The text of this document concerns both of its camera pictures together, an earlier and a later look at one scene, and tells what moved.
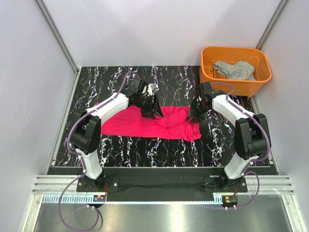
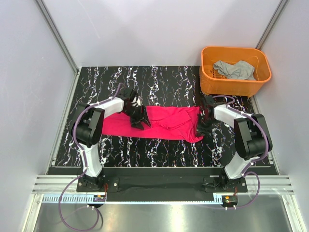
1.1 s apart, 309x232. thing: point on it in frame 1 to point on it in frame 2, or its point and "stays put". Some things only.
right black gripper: (196, 117) to (201, 131)
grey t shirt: (240, 69) stays put
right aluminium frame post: (269, 28) stays put
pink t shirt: (128, 123) stays put
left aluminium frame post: (42, 7) stays put
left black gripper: (151, 111) to (142, 117)
